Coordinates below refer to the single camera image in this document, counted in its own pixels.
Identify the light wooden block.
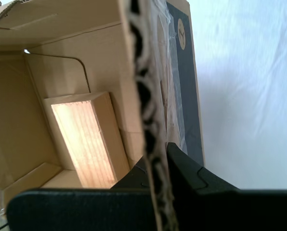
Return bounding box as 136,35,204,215
43,91,131,190

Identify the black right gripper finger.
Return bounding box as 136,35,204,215
166,141,287,231
6,156,159,231

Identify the brown cardboard box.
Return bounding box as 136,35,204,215
0,0,206,231

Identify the white plastic table cover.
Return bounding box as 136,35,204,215
188,0,287,191

